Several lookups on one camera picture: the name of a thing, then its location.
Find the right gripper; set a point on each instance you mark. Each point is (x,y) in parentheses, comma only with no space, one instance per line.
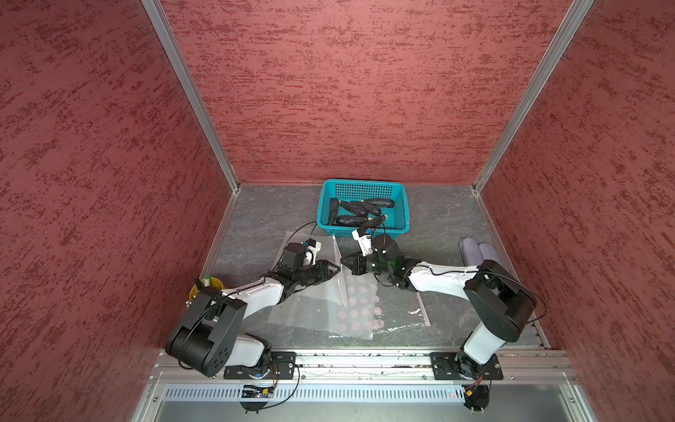
(356,268)

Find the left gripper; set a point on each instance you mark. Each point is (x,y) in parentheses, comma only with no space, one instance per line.
(323,272)

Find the clear zip-top bag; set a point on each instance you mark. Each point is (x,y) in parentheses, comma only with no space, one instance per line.
(316,308)

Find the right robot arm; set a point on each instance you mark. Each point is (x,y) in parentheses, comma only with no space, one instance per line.
(502,303)

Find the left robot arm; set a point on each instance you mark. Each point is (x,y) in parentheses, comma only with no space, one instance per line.
(209,336)

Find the pink dotted zip-top bag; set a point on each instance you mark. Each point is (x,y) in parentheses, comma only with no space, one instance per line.
(357,319)

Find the clear bag with white zipper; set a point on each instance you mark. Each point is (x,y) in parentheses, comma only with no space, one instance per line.
(403,310)

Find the teal plastic basket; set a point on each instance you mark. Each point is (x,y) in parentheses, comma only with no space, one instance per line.
(346,190)

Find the purple roller left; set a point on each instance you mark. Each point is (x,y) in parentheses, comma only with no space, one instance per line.
(472,255)

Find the purple roller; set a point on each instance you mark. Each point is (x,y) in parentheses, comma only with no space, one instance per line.
(472,255)
(488,252)

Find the purple roller right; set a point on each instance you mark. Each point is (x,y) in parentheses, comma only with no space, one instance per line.
(488,252)

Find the left circuit board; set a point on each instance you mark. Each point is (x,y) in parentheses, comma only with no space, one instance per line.
(255,392)

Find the right black connector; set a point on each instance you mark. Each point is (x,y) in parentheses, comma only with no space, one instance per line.
(477,398)

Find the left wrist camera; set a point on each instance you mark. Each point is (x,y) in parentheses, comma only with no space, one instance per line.
(312,248)

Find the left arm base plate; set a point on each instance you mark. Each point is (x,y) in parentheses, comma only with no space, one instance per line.
(274,366)

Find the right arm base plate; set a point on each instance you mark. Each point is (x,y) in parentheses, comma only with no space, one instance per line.
(459,367)

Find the aluminium front rail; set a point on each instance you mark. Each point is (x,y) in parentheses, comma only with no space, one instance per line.
(366,376)

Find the left corner aluminium post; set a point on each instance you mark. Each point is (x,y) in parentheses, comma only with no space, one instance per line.
(163,30)

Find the corner aluminium post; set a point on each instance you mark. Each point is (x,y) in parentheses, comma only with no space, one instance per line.
(163,30)
(561,40)

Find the right corner aluminium post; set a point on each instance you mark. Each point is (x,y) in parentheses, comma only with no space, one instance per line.
(561,40)

